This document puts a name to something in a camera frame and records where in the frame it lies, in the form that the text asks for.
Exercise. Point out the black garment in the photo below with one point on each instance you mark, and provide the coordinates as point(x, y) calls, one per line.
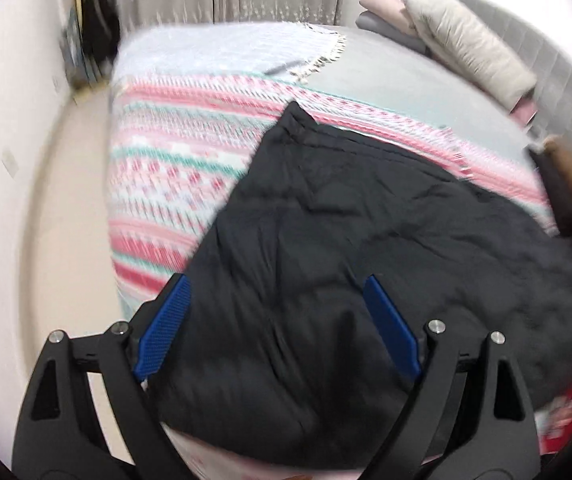
point(556, 190)

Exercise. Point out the black quilted jacket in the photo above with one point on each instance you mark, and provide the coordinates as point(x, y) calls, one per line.
point(341, 240)

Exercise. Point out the cream pillow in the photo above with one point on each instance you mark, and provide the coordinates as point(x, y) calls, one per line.
point(471, 45)

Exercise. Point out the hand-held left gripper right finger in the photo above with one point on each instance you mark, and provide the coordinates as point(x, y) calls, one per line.
point(391, 330)

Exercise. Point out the grey padded headboard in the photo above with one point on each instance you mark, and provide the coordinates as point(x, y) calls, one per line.
point(561, 80)

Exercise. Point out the black hanging clothes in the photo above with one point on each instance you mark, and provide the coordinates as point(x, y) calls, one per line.
point(103, 15)

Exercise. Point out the red green patterned blanket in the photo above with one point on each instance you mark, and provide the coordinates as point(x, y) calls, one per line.
point(176, 175)

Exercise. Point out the white wall socket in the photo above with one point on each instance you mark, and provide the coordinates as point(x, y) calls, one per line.
point(10, 164)

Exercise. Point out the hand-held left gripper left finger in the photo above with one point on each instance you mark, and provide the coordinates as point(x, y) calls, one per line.
point(163, 330)

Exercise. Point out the grey blue bag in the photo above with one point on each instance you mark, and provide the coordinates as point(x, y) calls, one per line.
point(73, 55)

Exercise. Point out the white fringed blanket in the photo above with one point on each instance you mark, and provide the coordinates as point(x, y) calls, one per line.
point(216, 50)

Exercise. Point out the bed with grey sheet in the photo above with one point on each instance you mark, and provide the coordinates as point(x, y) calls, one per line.
point(406, 90)

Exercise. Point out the small pink cloth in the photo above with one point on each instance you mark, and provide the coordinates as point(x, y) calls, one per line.
point(525, 110)

